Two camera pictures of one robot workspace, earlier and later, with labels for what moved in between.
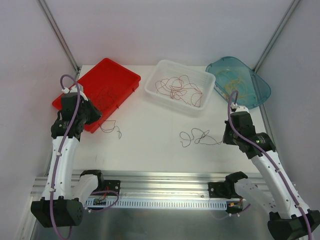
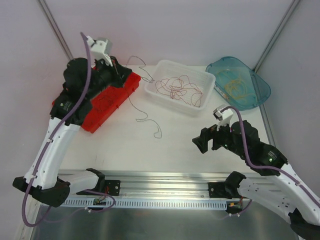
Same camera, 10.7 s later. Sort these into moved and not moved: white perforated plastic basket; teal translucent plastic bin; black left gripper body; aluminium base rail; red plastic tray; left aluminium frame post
Moved: black left gripper body
Not moved: red plastic tray; left aluminium frame post; white perforated plastic basket; aluminium base rail; teal translucent plastic bin
